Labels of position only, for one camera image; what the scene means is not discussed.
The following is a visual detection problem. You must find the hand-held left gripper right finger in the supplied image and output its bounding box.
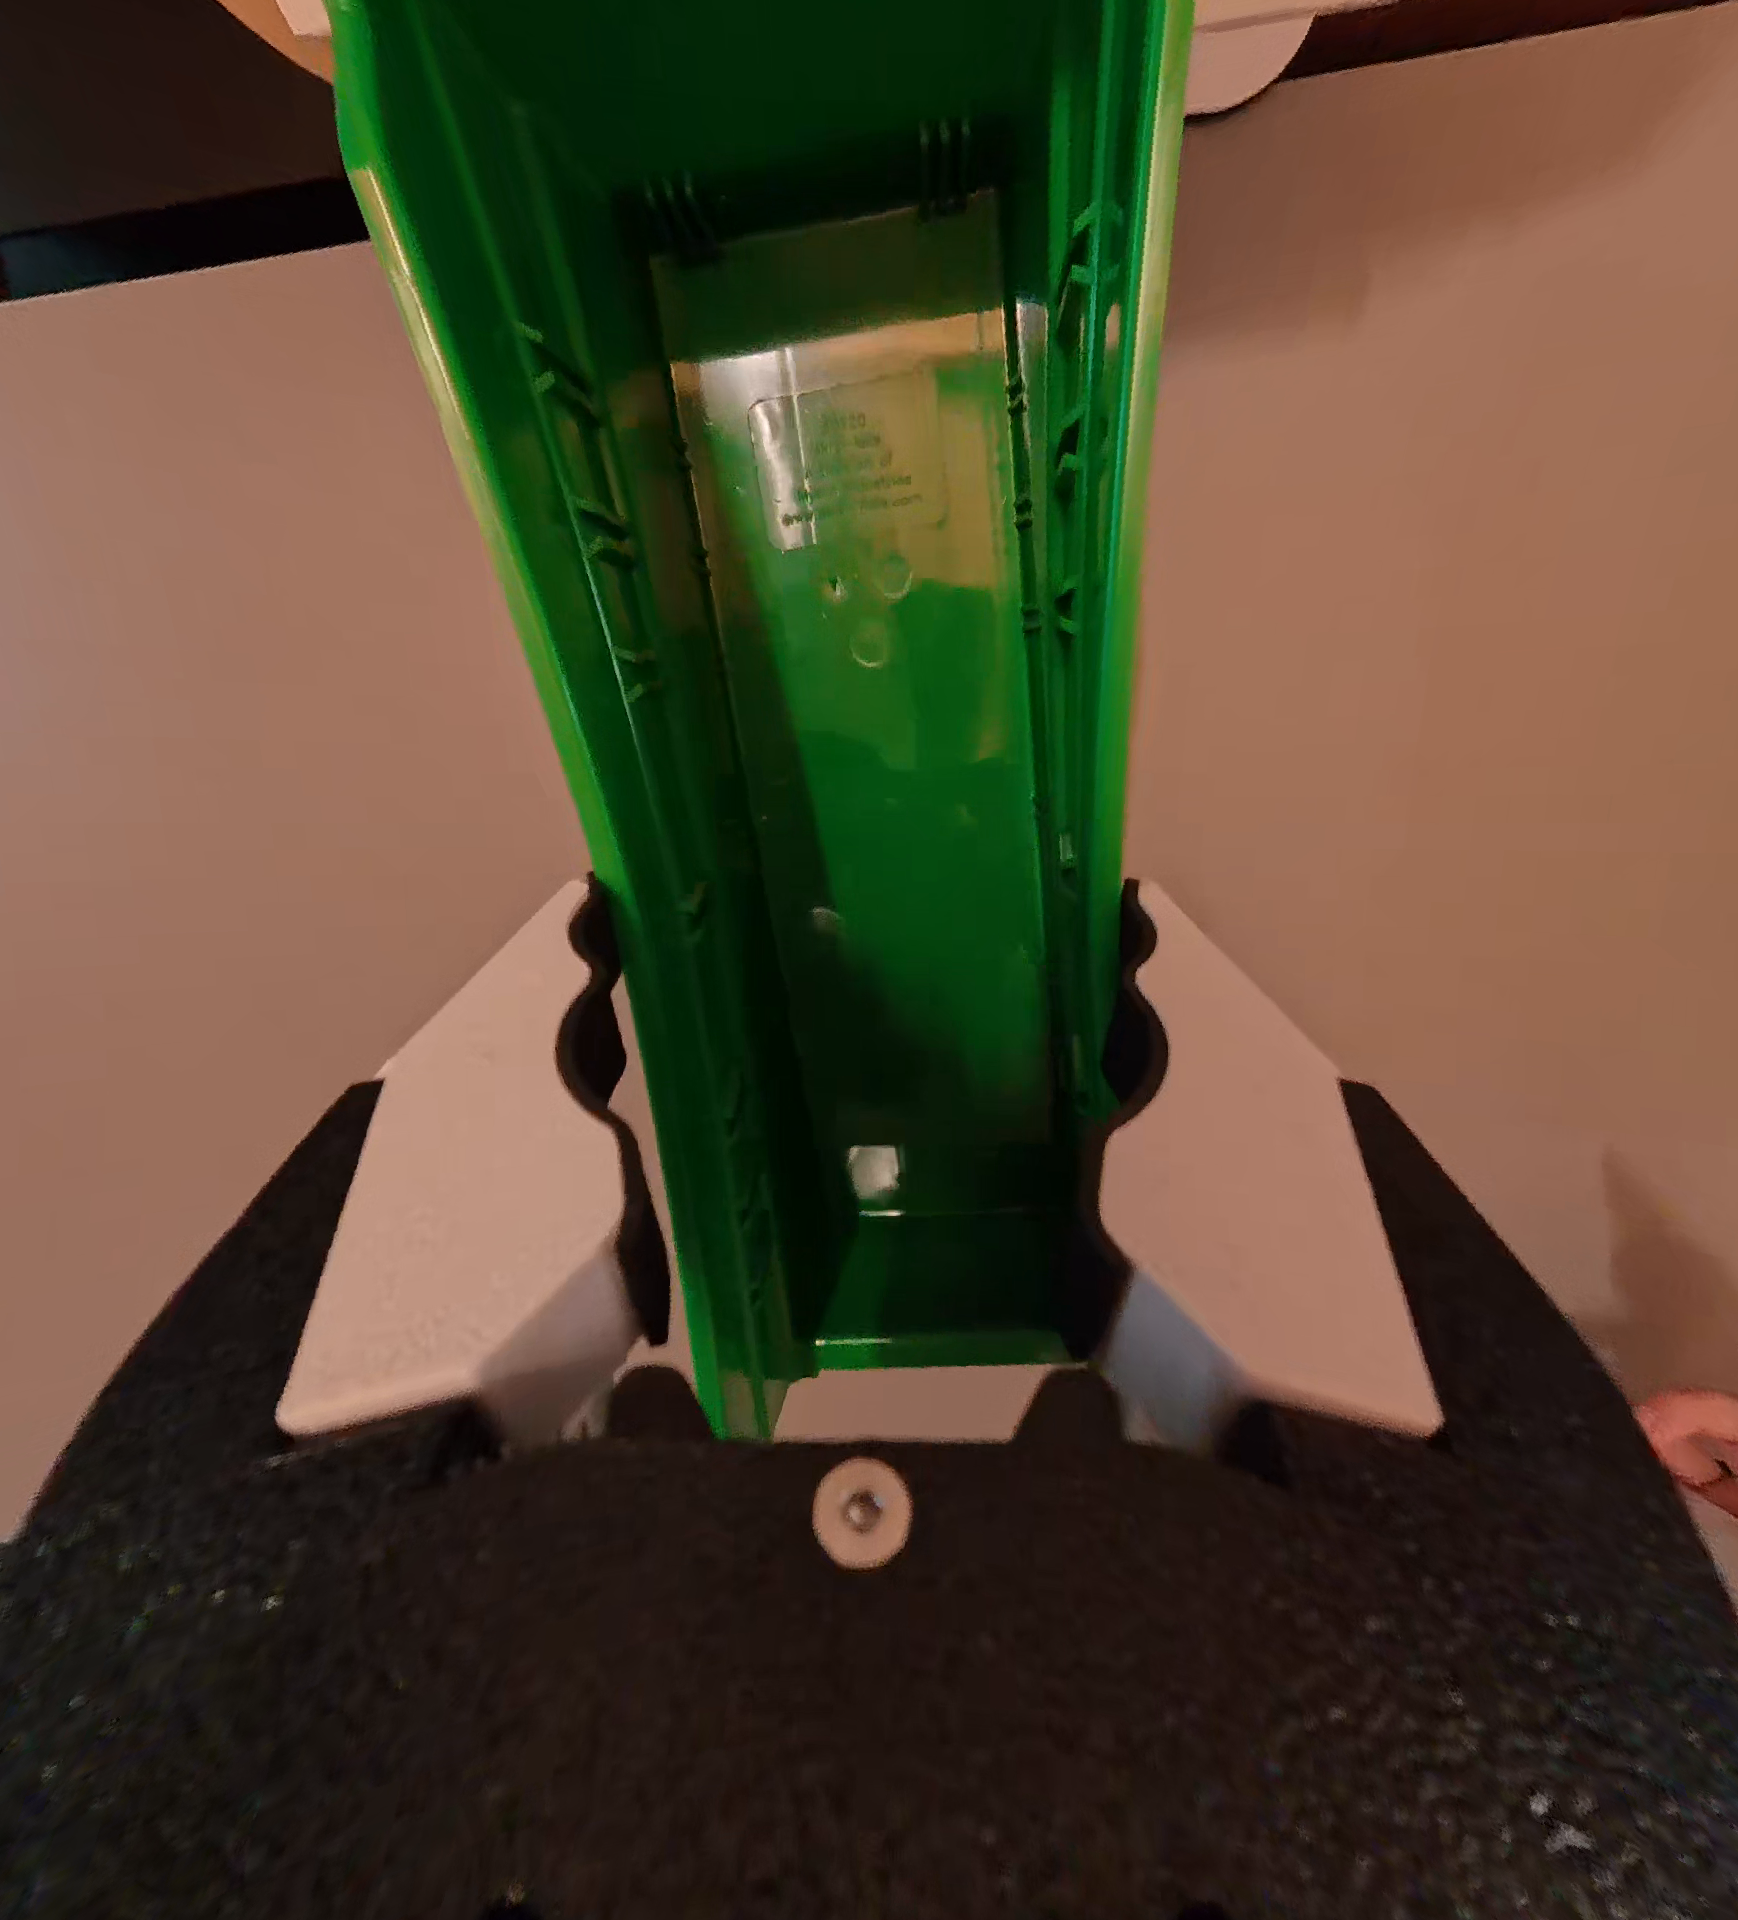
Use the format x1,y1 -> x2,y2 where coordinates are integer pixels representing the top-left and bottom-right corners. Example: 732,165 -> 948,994
1063,879 -> 1448,1454

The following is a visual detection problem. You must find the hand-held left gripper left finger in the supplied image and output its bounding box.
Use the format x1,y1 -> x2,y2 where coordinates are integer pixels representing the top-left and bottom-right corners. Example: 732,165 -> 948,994
272,875 -> 673,1450

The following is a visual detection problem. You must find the green plastic bin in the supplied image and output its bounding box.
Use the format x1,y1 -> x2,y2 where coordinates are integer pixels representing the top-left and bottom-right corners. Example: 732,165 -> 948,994
320,0 -> 1198,1442

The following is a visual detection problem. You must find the grey desk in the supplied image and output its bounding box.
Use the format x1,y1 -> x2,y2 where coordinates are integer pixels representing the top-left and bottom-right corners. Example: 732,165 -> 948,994
0,0 -> 1738,1548

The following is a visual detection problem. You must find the white clipboard stand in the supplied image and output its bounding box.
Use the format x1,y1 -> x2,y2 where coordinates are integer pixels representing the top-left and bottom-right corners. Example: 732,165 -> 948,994
1183,0 -> 1321,117

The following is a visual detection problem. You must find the instruction sheet on wooden board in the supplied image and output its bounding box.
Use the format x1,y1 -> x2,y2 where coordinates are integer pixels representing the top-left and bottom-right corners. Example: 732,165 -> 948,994
215,0 -> 339,80

